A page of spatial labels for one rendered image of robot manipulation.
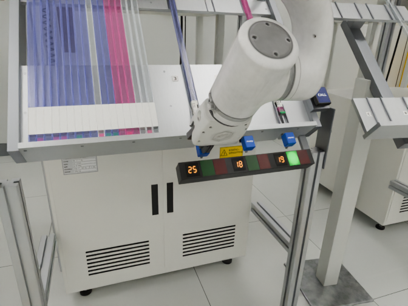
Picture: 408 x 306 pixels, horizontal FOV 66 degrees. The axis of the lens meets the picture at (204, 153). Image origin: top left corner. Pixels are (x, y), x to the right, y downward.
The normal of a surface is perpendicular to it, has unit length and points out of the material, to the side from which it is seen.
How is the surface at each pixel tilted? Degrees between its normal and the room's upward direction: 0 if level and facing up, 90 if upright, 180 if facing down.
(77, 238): 90
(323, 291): 0
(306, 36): 94
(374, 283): 0
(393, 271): 0
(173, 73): 46
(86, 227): 90
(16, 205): 90
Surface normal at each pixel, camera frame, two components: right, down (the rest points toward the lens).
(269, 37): 0.25, -0.39
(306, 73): 0.24, 0.21
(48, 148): 0.20, 0.92
